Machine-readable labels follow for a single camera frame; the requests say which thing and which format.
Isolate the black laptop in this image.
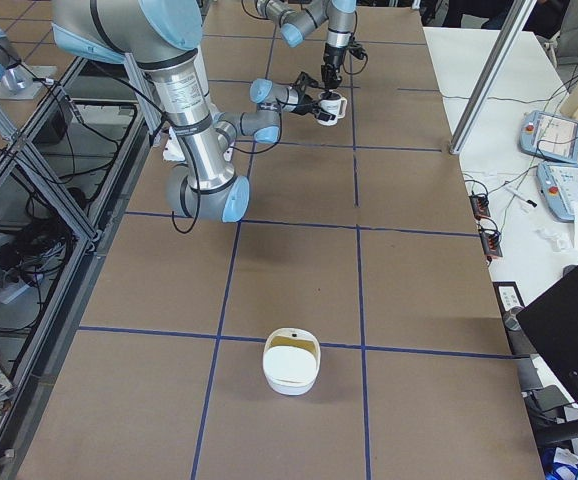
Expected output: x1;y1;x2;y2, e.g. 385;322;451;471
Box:
517;265;578;401

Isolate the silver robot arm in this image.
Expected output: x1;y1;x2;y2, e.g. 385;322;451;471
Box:
240;1;357;92
52;1;332;222

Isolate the red relay module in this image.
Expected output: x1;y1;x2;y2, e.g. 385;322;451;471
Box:
478;228;503;261
469;193;490;220

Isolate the aluminium frame rack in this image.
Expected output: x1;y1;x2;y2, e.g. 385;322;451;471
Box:
0;56;161;479

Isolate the lower red relay module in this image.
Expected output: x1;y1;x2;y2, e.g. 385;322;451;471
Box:
478;228;503;261

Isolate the white mug with handle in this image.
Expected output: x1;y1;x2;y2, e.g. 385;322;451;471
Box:
318;91;347;125

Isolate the upper red relay module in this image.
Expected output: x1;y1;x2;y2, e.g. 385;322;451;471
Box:
469;193;490;220

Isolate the upper grey teach pendant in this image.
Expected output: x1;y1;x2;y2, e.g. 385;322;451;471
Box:
519;110;578;164

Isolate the lower grey teach pendant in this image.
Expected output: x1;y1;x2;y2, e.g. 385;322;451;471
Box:
537;161;578;222

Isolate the aluminium frame post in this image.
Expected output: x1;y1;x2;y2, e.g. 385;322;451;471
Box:
449;0;536;155

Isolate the small silver robot base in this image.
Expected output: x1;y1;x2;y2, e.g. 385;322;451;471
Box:
0;29;57;100

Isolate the black marker pen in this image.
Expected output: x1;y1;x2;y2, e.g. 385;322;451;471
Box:
503;185;537;208

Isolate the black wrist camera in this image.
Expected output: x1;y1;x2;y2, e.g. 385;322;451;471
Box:
347;37;368;61
313;106;337;127

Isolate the grey teach pendant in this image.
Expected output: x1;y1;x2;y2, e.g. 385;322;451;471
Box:
537;161;578;222
519;110;578;164

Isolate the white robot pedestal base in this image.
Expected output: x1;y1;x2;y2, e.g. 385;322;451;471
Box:
161;124;235;164

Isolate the white power strip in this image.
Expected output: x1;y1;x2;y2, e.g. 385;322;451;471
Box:
0;278;31;305

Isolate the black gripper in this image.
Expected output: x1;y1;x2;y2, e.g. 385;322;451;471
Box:
288;71;323;116
321;47;344;100

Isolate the cream bin with lid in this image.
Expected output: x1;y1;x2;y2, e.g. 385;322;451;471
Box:
262;327;321;396

